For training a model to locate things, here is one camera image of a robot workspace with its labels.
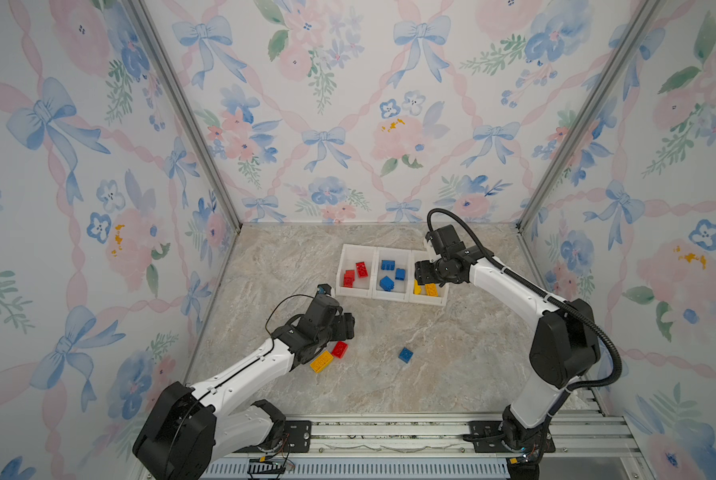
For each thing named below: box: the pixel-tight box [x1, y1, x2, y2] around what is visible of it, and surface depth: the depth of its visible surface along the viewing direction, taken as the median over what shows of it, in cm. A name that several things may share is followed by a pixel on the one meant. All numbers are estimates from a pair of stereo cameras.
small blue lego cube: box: [398, 347, 414, 364], surface depth 88 cm
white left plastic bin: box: [336, 244, 377, 299], surface depth 105 cm
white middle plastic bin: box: [372, 247, 412, 303], surface depth 102 cm
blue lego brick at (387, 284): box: [379, 275, 395, 292], surface depth 103 cm
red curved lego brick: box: [356, 261, 368, 279], surface depth 106 cm
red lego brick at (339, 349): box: [331, 340, 348, 359], surface depth 89 cm
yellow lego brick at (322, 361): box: [310, 350, 334, 373], surface depth 87 cm
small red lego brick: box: [343, 272, 355, 288], surface depth 103 cm
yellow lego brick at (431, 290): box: [425, 283, 439, 297], surface depth 100 cm
